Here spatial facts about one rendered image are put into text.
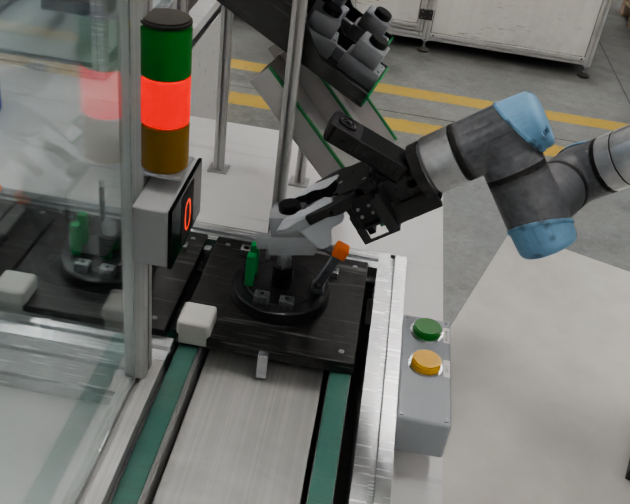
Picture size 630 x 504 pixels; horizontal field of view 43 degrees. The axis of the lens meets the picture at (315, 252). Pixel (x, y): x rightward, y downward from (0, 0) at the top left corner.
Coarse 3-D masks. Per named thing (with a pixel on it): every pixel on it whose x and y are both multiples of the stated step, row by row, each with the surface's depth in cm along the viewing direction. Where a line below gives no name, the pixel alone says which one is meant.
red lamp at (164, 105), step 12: (144, 84) 76; (156, 84) 76; (168, 84) 76; (180, 84) 76; (144, 96) 77; (156, 96) 76; (168, 96) 76; (180, 96) 77; (144, 108) 78; (156, 108) 77; (168, 108) 77; (180, 108) 78; (144, 120) 78; (156, 120) 78; (168, 120) 78; (180, 120) 79
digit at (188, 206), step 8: (192, 184) 86; (192, 192) 87; (184, 200) 84; (192, 200) 88; (184, 208) 84; (192, 208) 88; (184, 216) 85; (192, 216) 89; (184, 224) 86; (184, 232) 86
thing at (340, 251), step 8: (328, 248) 109; (336, 248) 108; (344, 248) 108; (336, 256) 109; (344, 256) 108; (328, 264) 110; (336, 264) 110; (320, 272) 112; (328, 272) 111; (320, 280) 111
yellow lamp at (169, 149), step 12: (144, 132) 79; (156, 132) 78; (168, 132) 79; (180, 132) 79; (144, 144) 80; (156, 144) 79; (168, 144) 79; (180, 144) 80; (144, 156) 81; (156, 156) 80; (168, 156) 80; (180, 156) 81; (156, 168) 81; (168, 168) 81; (180, 168) 82
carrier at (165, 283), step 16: (192, 240) 123; (192, 256) 120; (160, 272) 116; (176, 272) 116; (192, 272) 117; (160, 288) 112; (176, 288) 113; (160, 304) 110; (176, 304) 110; (160, 320) 107
